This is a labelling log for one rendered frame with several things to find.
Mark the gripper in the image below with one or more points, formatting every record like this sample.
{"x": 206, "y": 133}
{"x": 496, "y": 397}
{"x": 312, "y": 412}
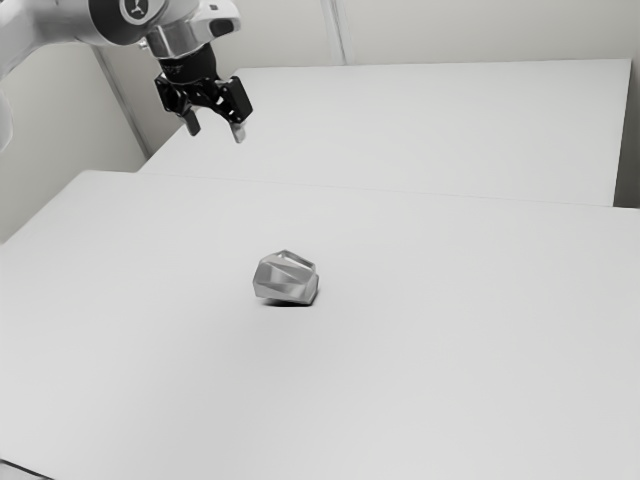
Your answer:
{"x": 192, "y": 67}

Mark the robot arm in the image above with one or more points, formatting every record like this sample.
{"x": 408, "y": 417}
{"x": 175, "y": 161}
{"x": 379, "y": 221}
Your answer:
{"x": 105, "y": 22}

